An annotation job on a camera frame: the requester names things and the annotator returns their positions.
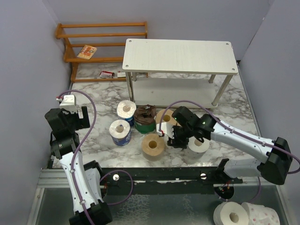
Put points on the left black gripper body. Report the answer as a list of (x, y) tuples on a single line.
[(75, 121)]

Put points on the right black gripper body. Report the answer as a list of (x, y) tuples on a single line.
[(181, 135)]

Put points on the white dotted roll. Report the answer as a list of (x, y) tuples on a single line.
[(196, 149), (180, 140)]

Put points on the blue roll front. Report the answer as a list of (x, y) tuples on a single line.
[(120, 131)]

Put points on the blue roll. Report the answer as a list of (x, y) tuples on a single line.
[(120, 131), (126, 110)]

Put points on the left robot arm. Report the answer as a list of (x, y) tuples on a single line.
[(84, 179)]

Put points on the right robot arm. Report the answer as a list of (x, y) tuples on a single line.
[(270, 159)]

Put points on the white two-tier shelf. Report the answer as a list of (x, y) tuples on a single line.
[(160, 71)]

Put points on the tan paper roll rear-left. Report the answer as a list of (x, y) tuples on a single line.
[(166, 118)]

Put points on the tan paper roll front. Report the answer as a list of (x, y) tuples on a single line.
[(153, 147)]

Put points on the brown roll green wrapper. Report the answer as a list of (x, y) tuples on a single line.
[(144, 118)]

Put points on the red white small box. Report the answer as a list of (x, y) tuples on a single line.
[(106, 74)]

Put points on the small white card box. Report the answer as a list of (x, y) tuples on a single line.
[(121, 74)]

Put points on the orange wooden rack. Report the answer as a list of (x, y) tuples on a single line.
[(71, 57)]

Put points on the orange snack packet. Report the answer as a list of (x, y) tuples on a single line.
[(87, 52)]

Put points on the white roll on floor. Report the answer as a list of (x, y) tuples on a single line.
[(230, 213)]

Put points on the dotted roll on floor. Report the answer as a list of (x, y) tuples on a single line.
[(260, 215)]

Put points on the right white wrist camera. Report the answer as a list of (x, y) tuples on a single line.
[(165, 129)]

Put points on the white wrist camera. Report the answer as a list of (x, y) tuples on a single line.
[(165, 129), (68, 103)]

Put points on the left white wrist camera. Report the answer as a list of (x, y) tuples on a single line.
[(68, 103)]

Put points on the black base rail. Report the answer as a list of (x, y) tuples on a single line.
[(167, 180)]

